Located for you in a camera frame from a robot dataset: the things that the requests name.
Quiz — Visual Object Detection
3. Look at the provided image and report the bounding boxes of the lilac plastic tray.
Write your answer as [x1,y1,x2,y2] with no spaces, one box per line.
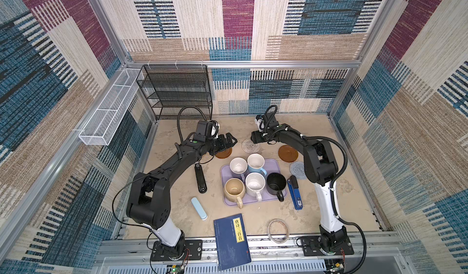
[221,158,280,207]

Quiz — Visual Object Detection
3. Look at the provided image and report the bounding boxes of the light blue mug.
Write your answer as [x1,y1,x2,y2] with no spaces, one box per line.
[247,153,268,177]

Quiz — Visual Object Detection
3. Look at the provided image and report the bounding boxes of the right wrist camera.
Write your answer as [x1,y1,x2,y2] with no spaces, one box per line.
[255,114,266,132]

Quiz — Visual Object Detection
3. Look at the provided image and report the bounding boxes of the grey woven round coaster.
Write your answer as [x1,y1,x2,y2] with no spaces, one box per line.
[290,161,307,180]

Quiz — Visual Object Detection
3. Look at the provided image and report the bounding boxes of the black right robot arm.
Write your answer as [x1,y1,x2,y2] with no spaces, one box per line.
[251,105,367,274]

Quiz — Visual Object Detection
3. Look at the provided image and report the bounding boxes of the white ceramic mug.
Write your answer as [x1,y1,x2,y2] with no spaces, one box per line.
[245,172,266,202]

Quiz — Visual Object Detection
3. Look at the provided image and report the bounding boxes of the lilac white mug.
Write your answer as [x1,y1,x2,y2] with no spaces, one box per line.
[229,157,248,182]

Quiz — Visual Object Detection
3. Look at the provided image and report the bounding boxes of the blue stapler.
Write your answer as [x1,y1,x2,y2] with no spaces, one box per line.
[287,175,303,210]

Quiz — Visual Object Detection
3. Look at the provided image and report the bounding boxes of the clear glass coaster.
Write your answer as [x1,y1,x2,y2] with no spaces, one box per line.
[241,139,261,154]

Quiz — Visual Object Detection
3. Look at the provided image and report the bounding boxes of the brown round coaster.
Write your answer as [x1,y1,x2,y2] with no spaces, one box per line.
[278,145,299,163]

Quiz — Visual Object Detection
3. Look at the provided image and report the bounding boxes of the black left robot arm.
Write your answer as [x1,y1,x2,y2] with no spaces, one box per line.
[124,106,238,259]

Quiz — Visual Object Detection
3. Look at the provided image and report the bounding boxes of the beige ceramic mug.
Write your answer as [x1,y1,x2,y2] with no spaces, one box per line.
[224,178,246,209]

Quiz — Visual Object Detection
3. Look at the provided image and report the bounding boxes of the black stapler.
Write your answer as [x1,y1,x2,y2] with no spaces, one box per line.
[195,163,207,194]

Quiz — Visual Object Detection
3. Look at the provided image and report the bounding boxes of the white wire mesh basket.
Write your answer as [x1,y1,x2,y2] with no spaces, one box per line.
[79,68,140,146]

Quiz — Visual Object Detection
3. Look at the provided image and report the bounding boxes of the dark blue book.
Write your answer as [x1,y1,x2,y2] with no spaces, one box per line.
[213,214,252,271]

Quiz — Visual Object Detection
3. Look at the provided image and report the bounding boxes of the dark brown wooden coaster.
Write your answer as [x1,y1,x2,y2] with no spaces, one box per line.
[215,148,232,159]

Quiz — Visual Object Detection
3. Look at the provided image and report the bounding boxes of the clear tape roll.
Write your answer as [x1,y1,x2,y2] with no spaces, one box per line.
[267,219,290,244]

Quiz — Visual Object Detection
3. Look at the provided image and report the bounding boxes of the black wire shelf rack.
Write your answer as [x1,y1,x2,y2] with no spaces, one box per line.
[136,65,213,120]

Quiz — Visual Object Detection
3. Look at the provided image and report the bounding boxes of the light blue small case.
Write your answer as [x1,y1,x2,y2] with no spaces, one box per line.
[191,197,208,220]

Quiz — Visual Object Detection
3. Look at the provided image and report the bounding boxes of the black ceramic mug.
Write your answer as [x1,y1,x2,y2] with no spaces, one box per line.
[266,172,287,202]

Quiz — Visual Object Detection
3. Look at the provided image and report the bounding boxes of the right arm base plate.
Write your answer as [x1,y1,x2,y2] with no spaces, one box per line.
[297,235,355,256]

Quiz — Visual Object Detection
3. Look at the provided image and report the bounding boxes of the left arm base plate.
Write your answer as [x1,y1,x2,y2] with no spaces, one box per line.
[150,239,203,262]

